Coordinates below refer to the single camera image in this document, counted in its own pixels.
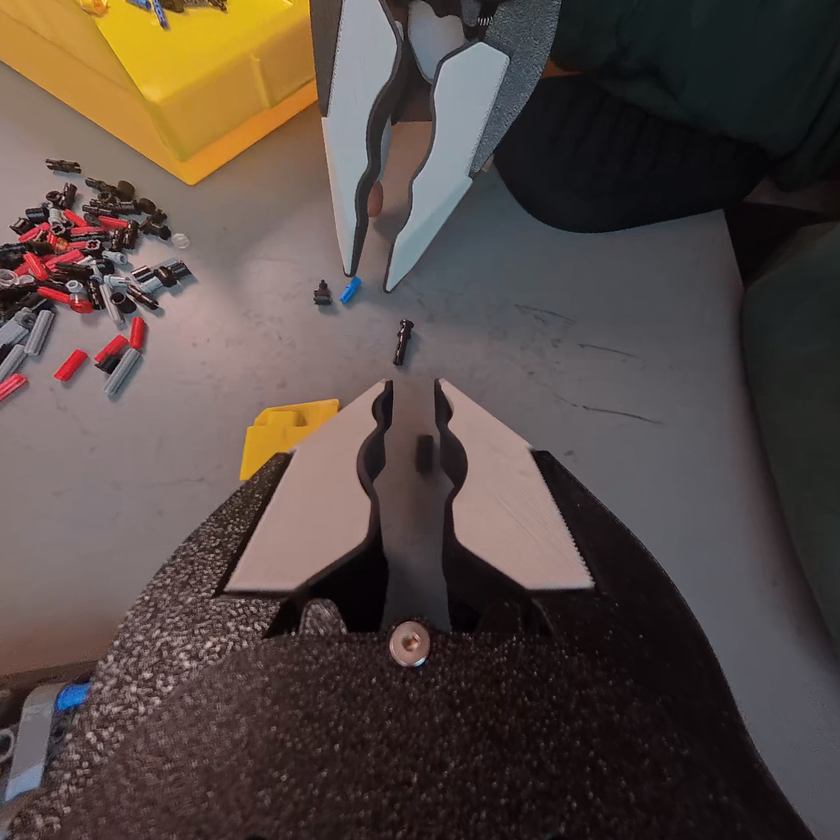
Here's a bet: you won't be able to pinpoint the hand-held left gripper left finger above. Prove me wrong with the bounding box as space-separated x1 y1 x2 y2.
223 379 395 597

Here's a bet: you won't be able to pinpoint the yellow lego subassembly blue pins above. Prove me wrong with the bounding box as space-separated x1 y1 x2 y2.
239 398 341 481

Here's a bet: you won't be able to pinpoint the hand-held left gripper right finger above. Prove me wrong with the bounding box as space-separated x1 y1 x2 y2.
433 378 596 593

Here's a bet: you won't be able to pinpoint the pile of small lego pieces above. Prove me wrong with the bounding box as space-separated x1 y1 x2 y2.
0 157 194 404

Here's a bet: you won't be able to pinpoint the yellow storage bin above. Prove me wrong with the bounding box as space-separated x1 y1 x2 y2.
0 0 319 186

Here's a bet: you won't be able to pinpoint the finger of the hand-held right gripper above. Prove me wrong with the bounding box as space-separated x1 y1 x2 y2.
322 0 404 278
384 41 511 293

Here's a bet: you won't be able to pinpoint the lego model on black base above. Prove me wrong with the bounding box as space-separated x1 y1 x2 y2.
0 676 93 808

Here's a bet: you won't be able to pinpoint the person's right forearm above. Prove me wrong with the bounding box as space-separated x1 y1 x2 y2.
492 0 840 234

